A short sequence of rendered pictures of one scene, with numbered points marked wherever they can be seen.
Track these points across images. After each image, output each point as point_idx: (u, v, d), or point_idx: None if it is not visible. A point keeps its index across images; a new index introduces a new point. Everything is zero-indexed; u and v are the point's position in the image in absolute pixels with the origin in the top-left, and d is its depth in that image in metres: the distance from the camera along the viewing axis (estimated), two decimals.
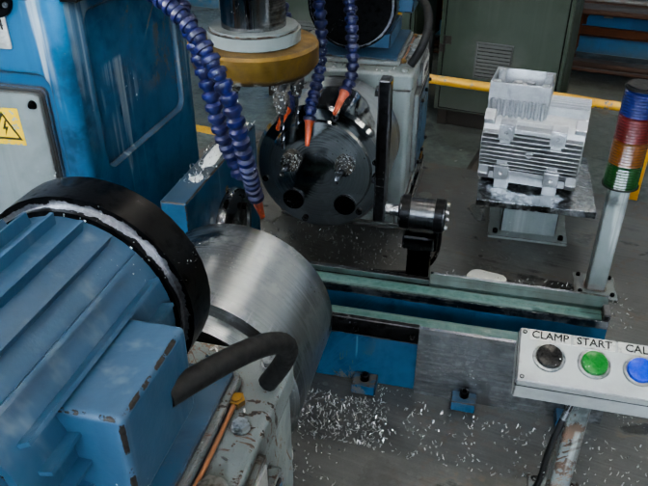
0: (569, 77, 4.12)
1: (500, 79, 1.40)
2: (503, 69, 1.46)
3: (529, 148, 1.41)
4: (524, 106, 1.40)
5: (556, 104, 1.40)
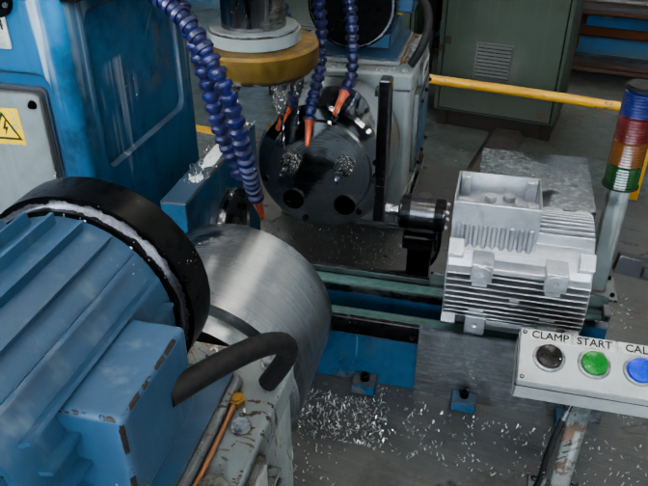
0: (569, 77, 4.12)
1: (468, 198, 0.98)
2: (468, 176, 1.03)
3: (514, 292, 0.99)
4: (503, 234, 0.97)
5: (548, 228, 0.98)
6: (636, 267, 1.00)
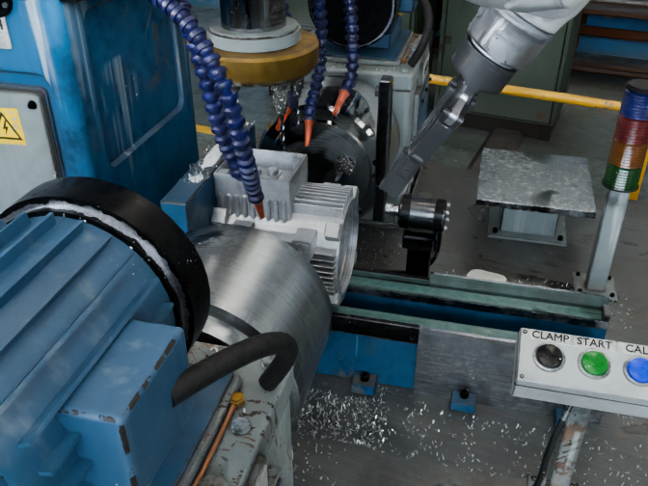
0: (569, 77, 4.12)
1: (228, 170, 1.05)
2: None
3: None
4: None
5: (303, 199, 1.06)
6: (396, 177, 0.96)
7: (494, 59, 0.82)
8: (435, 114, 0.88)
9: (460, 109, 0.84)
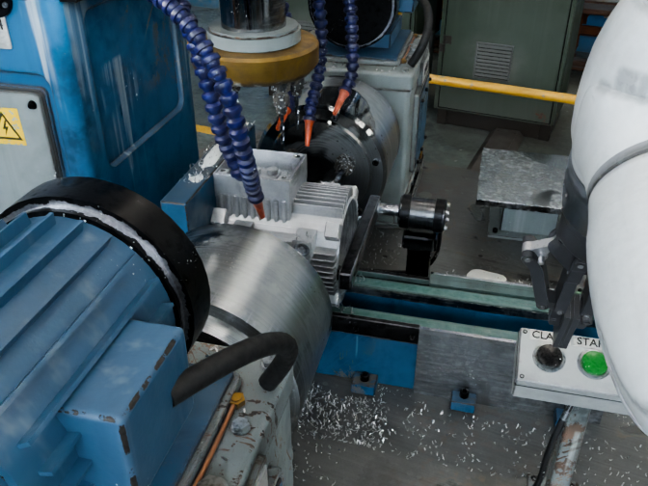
0: (569, 77, 4.12)
1: (228, 170, 1.05)
2: None
3: None
4: None
5: (303, 199, 1.06)
6: (557, 321, 0.75)
7: None
8: None
9: (537, 246, 0.63)
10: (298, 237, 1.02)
